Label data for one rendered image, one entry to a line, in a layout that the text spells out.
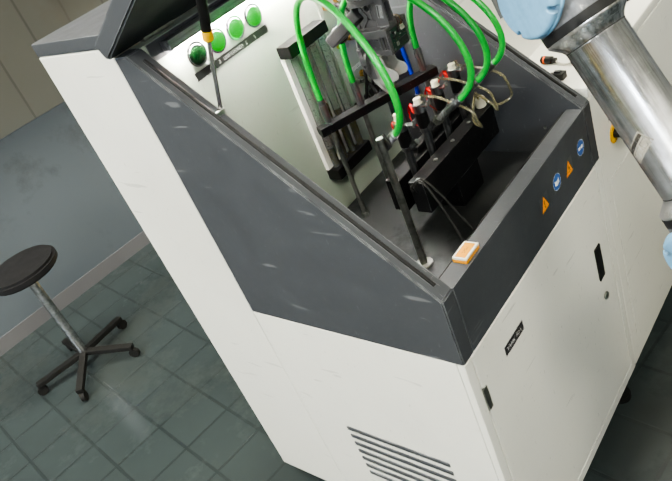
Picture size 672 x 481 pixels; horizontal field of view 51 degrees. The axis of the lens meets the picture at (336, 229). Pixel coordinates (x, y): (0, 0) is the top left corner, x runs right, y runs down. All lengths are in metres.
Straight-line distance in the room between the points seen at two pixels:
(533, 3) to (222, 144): 0.63
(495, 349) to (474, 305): 0.14
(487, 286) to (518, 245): 0.14
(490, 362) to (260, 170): 0.58
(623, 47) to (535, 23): 0.11
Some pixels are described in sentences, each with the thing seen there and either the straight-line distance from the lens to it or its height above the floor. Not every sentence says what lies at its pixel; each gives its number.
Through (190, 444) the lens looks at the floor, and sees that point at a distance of 2.71.
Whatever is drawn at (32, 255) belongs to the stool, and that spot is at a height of 0.58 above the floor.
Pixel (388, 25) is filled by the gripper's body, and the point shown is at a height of 1.32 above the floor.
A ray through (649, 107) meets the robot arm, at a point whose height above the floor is 1.26.
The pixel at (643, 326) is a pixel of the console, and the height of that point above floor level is 0.14.
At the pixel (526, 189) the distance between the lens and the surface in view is 1.47.
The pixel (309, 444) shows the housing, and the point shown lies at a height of 0.25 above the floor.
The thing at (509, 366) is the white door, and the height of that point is 0.66.
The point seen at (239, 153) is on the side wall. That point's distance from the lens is 1.31.
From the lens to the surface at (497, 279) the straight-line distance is 1.40.
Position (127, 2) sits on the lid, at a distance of 1.27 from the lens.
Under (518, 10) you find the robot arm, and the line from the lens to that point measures 1.00.
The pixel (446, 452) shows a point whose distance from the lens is 1.64.
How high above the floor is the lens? 1.73
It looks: 31 degrees down
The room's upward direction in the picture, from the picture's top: 23 degrees counter-clockwise
